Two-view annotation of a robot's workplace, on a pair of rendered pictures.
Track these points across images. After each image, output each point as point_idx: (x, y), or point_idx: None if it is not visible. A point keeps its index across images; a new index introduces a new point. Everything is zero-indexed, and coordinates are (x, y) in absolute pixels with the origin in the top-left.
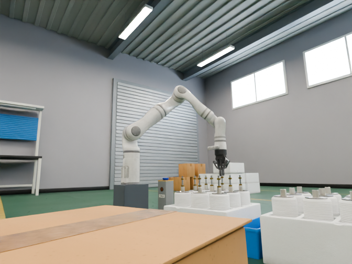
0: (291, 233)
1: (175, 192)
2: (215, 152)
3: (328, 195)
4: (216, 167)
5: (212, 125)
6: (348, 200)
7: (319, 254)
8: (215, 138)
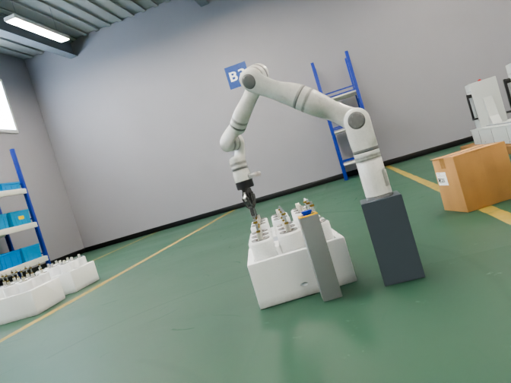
0: None
1: (325, 221)
2: (251, 182)
3: (276, 216)
4: (252, 205)
5: (233, 144)
6: (304, 206)
7: None
8: (245, 162)
